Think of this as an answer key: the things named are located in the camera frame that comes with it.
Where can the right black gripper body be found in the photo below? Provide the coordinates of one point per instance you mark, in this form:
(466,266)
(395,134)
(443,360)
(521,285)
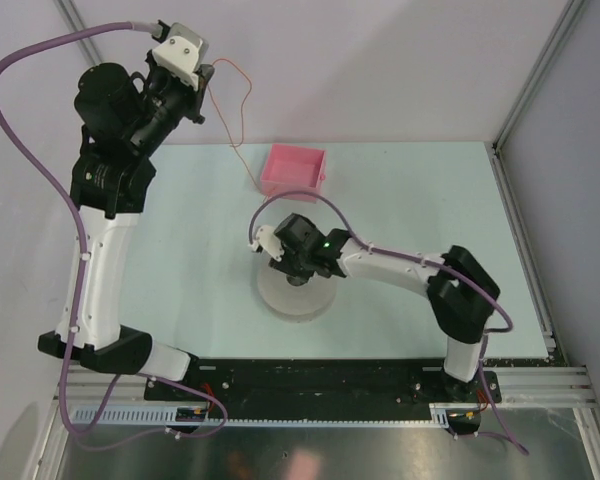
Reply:
(295,263)

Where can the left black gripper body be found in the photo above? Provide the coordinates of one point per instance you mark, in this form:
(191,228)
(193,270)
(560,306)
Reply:
(167,101)

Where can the white plastic spool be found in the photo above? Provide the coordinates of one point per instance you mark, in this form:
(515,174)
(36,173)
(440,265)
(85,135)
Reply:
(292,300)

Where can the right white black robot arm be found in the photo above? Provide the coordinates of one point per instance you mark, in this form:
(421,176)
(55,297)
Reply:
(459,290)

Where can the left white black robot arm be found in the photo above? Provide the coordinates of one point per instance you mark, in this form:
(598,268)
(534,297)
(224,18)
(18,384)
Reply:
(126,117)

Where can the pink plastic box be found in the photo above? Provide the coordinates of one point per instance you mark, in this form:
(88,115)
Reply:
(293,169)

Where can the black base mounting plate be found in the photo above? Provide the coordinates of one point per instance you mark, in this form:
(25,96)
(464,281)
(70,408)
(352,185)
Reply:
(415,378)

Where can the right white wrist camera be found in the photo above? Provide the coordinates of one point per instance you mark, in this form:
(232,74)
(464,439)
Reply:
(265,240)

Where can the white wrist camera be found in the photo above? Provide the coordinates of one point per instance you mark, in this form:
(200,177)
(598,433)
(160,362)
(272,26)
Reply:
(181,54)
(265,240)

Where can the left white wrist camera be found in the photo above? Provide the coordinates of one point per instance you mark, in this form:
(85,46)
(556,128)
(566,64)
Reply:
(181,54)

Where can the left aluminium corner post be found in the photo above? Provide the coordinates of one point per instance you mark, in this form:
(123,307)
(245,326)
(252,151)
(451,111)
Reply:
(73,19)

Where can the aluminium corner post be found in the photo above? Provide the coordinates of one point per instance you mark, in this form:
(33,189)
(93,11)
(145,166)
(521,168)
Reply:
(73,19)
(557,40)

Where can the aluminium frame rail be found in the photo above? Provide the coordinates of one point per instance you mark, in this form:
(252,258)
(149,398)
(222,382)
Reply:
(521,387)

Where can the right aluminium corner post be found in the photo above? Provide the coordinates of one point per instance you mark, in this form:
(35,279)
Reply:
(557,40)

